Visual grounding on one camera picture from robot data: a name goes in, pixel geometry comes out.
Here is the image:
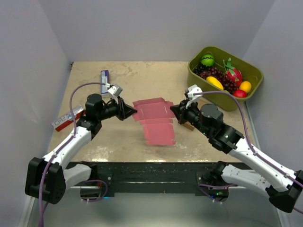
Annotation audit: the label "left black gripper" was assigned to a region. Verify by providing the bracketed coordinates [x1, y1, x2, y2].
[97, 96, 137, 121]

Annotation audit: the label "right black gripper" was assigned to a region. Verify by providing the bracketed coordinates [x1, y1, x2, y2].
[170, 97, 211, 137]

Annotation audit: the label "pink paper box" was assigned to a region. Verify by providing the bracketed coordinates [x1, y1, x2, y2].
[133, 97, 176, 146]

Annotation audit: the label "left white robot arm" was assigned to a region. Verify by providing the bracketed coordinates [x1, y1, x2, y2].
[25, 94, 137, 204]

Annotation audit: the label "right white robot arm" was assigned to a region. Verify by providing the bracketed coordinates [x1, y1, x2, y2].
[170, 100, 303, 213]

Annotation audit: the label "brown cardboard box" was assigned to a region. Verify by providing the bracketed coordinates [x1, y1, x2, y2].
[182, 99, 208, 131]

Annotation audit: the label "purple toothpaste box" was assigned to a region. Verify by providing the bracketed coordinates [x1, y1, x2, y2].
[100, 70, 110, 98]

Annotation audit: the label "red white toothpaste box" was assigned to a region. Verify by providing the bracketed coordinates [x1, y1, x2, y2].
[52, 105, 84, 131]

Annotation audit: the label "yellow toy mango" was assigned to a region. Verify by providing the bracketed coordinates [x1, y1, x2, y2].
[206, 76, 224, 90]

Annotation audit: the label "dark purple toy grapes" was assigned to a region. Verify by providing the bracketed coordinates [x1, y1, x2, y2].
[193, 65, 238, 95]

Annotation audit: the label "green toy watermelon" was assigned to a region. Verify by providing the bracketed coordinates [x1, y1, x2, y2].
[200, 54, 215, 67]

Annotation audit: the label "red toy apple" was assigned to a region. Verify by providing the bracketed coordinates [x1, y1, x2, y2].
[233, 89, 247, 98]

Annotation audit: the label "red toy dragon fruit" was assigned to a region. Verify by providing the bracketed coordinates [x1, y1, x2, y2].
[223, 58, 242, 88]

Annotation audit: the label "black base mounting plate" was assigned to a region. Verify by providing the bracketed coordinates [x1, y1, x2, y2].
[76, 161, 229, 199]

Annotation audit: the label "orange toy lemon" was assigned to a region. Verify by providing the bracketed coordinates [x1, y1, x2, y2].
[239, 81, 252, 94]

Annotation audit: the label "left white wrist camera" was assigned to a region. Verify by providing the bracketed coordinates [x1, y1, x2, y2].
[107, 85, 123, 99]

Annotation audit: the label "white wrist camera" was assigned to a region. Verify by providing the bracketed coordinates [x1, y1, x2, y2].
[107, 85, 123, 99]
[185, 85, 203, 109]

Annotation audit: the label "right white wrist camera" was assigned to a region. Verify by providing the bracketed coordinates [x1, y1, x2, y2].
[185, 85, 203, 109]

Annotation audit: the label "aluminium frame rail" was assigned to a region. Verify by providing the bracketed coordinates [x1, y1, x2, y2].
[243, 102, 260, 150]

